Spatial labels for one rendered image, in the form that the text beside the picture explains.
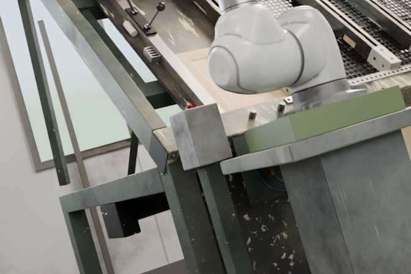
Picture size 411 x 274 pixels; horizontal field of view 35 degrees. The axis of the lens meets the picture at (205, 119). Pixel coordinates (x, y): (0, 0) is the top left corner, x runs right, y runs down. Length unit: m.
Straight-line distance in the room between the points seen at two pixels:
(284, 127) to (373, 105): 0.24
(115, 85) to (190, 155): 0.53
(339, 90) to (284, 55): 0.20
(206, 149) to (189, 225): 0.31
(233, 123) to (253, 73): 0.76
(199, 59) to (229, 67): 1.09
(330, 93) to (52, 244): 3.21
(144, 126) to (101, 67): 0.36
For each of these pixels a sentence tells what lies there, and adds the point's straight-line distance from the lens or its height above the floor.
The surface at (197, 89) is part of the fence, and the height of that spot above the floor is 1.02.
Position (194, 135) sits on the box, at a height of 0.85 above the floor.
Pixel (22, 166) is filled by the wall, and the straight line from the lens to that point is 4.65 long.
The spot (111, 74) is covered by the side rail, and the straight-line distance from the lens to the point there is 2.44.
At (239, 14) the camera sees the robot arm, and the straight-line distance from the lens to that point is 1.62.
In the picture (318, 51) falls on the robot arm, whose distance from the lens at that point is 1.72.
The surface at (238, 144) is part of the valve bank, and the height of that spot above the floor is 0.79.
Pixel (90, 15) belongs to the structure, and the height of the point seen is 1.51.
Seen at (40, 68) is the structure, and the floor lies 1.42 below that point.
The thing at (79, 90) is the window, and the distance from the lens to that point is 4.71.
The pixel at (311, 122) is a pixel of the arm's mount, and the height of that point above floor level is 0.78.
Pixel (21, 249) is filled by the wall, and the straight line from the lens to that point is 4.64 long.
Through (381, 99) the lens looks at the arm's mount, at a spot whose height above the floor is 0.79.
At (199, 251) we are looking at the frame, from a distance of 2.21.
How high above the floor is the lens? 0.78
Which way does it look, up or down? 3 degrees up
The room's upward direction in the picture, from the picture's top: 16 degrees counter-clockwise
